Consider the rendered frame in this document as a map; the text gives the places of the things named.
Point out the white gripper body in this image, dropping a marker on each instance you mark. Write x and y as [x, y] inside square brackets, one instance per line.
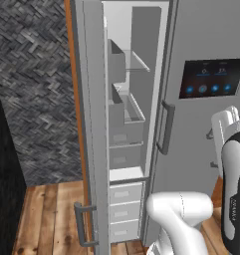
[221, 124]

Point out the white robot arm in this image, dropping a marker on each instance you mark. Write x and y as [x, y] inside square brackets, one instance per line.
[181, 212]

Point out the grey open freezer basket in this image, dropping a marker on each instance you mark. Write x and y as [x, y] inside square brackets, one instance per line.
[129, 131]

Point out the grey freezer drawer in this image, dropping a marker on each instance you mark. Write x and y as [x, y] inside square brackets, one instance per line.
[124, 157]

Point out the grey fridge door with screen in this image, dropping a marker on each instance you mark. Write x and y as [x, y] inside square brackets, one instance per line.
[197, 40]

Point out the white freezer drawer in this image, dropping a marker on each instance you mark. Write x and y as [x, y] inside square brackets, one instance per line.
[125, 193]
[124, 212]
[124, 230]

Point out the grey door bin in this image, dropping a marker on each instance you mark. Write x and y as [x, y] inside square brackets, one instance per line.
[116, 111]
[116, 63]

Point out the glass freezer shelf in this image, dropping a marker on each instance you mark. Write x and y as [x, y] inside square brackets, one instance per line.
[139, 61]

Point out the grey freezer door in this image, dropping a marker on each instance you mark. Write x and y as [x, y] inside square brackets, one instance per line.
[93, 99]

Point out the grey fridge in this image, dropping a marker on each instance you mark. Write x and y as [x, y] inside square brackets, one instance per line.
[145, 36]

